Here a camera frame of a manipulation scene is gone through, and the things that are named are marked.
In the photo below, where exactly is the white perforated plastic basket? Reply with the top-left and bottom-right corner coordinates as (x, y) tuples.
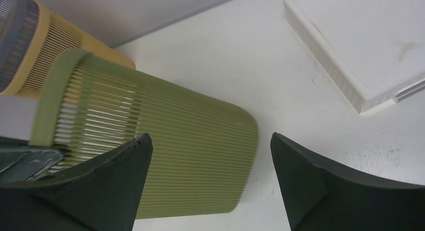
(283, 0), (424, 116)

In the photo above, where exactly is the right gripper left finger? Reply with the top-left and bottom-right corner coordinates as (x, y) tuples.
(1, 133), (153, 230)

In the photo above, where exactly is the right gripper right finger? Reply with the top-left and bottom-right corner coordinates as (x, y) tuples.
(270, 133), (424, 230)

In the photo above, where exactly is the green slatted waste bin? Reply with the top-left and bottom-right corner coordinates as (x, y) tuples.
(30, 48), (258, 219)

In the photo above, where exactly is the yellow slatted waste bin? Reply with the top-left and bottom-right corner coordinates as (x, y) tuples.
(1, 2), (135, 99)

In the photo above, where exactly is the grey slatted waste bin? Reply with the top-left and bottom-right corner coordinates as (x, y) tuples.
(1, 0), (39, 92)

